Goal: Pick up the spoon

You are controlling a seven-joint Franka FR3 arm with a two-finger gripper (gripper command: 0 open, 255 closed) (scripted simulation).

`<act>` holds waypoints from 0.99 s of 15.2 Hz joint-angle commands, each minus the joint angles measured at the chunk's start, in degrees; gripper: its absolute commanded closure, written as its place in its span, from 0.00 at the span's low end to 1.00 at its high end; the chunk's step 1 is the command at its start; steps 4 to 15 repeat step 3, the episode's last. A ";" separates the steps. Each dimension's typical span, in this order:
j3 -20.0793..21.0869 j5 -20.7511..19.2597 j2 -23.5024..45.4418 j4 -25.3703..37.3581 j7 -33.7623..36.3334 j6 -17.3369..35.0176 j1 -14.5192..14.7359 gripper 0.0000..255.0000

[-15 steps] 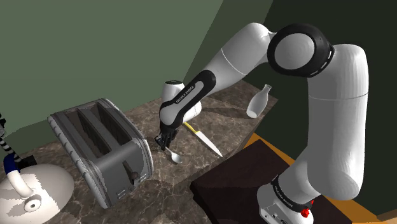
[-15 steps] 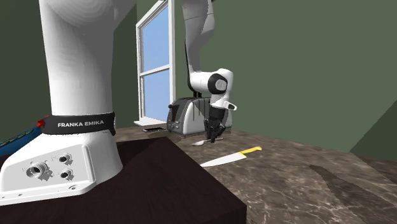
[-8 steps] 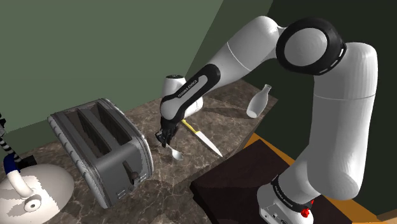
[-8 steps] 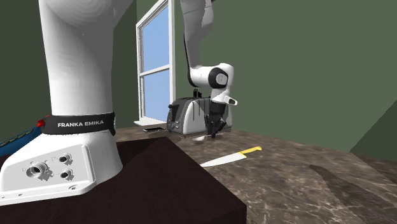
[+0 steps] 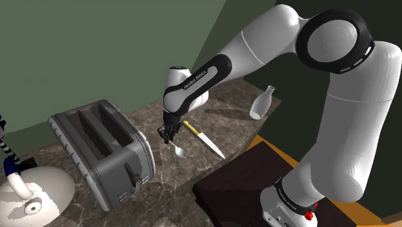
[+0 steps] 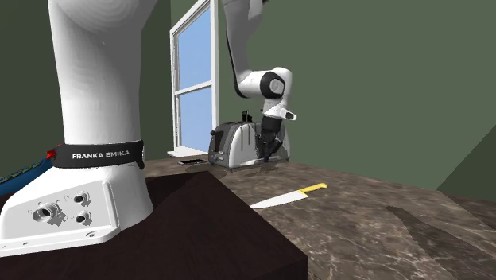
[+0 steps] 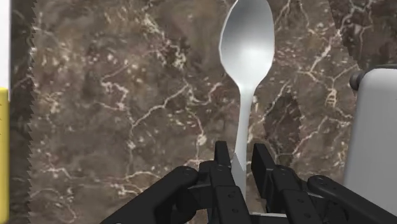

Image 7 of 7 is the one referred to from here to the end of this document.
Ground silver metal spoon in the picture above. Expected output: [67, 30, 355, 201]
[218, 0, 276, 199]

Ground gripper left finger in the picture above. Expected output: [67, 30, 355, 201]
[99, 140, 253, 224]

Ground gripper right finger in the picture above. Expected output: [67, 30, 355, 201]
[250, 143, 397, 224]

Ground grey appliance with black knob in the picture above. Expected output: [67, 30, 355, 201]
[342, 64, 397, 216]

